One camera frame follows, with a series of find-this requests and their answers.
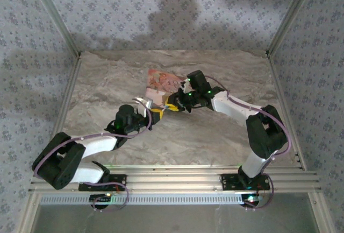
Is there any pink decorated tin box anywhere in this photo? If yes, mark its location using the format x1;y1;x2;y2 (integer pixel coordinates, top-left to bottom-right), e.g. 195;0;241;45
144;68;187;108

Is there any left black controller board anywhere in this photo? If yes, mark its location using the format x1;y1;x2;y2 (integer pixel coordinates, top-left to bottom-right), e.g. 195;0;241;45
89;193;112;204

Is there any black controller board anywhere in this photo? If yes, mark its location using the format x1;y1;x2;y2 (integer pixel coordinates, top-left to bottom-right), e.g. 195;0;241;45
240;193;263;206
89;193;112;204

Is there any right black controller board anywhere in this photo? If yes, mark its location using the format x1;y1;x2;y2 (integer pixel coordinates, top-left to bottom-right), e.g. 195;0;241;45
240;193;263;206

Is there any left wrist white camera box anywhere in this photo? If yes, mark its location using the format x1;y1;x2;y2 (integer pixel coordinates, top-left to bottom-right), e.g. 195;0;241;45
132;96;153;118

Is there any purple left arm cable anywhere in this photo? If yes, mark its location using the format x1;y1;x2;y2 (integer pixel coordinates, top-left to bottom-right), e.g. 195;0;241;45
32;101;154;178

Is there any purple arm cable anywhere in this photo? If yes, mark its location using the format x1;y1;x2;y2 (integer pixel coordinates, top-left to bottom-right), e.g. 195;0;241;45
32;101;154;178
203;74;292;176

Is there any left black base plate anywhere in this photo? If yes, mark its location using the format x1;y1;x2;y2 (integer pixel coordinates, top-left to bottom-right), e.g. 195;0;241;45
78;174;127;192

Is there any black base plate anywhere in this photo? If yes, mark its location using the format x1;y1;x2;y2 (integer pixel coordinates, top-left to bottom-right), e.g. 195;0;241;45
220;173;271;191
78;174;127;192

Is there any aluminium mounting rail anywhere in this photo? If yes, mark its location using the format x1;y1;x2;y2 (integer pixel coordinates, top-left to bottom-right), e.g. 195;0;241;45
28;165;322;194

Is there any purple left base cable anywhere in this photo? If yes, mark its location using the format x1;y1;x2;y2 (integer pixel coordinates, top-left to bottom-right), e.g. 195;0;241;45
91;181;130;213

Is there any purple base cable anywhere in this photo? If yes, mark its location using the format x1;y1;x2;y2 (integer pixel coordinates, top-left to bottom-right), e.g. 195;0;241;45
243;175;275;211
91;181;130;213

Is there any grey slotted cable duct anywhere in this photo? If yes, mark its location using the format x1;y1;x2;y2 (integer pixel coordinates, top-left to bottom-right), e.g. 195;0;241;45
39;193;269;206

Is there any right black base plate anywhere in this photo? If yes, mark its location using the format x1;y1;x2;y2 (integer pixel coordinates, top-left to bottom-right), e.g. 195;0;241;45
220;173;271;191

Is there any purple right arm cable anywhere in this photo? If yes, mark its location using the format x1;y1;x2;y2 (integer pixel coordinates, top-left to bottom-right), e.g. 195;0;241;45
203;74;292;176

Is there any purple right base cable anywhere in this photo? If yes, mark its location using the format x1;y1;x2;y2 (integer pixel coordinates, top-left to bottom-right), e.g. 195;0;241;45
243;175;275;211

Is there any right aluminium frame post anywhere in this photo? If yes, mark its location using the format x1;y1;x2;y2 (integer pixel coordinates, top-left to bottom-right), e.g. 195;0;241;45
265;0;321;58

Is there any aluminium frame post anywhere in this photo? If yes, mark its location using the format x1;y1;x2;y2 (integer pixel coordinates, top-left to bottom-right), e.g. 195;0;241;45
26;0;82;58
265;0;321;58

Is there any left aluminium frame post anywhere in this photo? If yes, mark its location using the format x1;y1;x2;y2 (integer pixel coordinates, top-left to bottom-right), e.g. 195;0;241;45
26;0;82;58

